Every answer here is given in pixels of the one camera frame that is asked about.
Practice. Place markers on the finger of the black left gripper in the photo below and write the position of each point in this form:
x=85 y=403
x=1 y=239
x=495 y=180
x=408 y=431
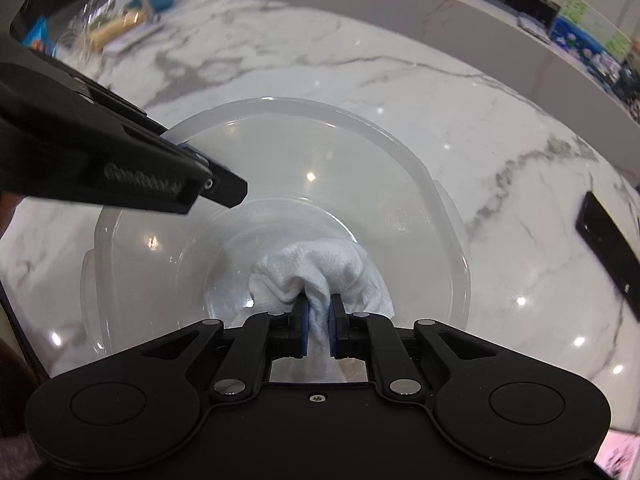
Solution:
x=200 y=159

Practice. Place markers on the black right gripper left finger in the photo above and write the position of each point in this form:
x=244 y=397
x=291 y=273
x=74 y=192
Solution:
x=262 y=339

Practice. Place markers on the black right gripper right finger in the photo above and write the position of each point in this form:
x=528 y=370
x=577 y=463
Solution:
x=373 y=339

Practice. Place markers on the white cloth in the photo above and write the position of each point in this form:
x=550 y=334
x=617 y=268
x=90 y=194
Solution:
x=319 y=269

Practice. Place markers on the clear plastic bowl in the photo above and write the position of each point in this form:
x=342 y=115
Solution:
x=313 y=171

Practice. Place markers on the black smartphone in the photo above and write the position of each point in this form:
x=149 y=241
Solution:
x=606 y=241

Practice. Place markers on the colourful box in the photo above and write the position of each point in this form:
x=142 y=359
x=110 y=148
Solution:
x=587 y=35

